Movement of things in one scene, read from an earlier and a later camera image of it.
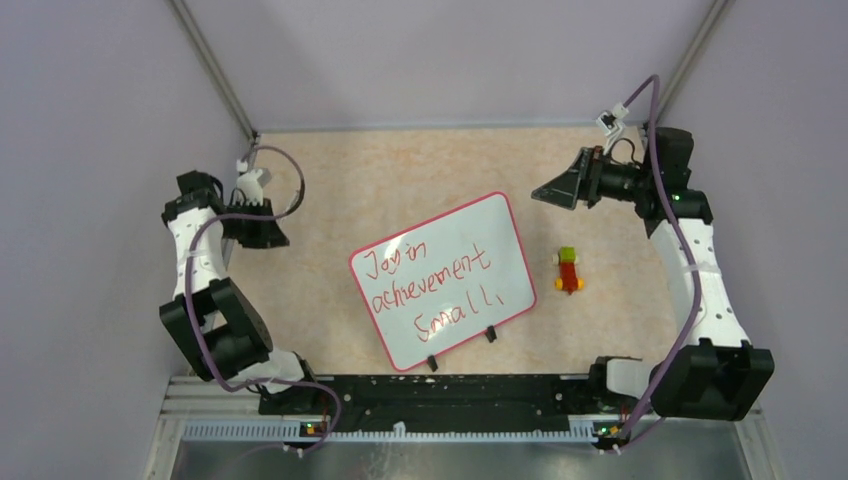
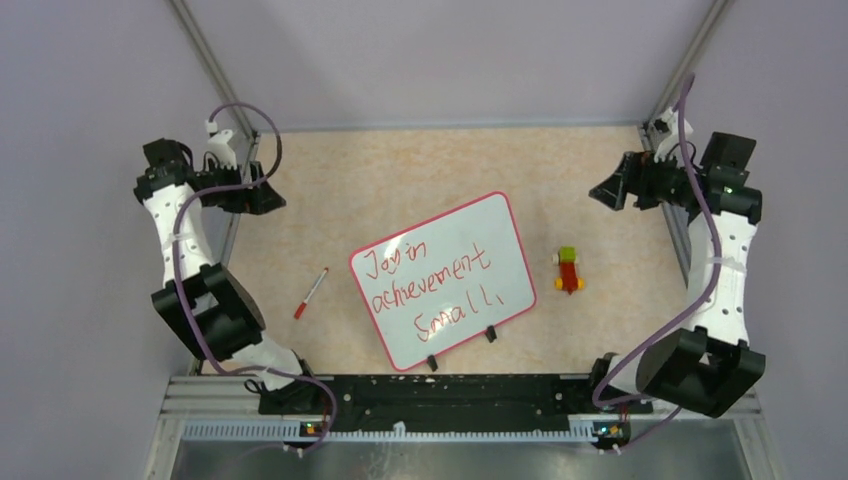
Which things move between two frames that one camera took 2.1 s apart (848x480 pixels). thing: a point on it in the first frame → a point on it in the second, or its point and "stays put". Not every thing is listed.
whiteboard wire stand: (491, 334) stays put
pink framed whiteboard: (445, 281) stays put
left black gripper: (267, 234) → (259, 199)
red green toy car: (567, 259) stays put
